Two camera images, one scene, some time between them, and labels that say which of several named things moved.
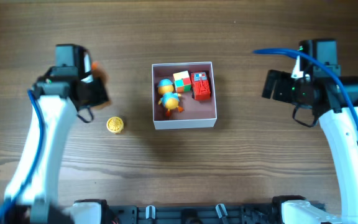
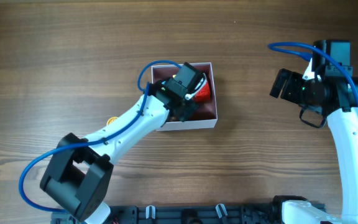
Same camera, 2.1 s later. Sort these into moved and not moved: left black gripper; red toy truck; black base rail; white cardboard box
Moved: left black gripper
Not moved: red toy truck; black base rail; white cardboard box
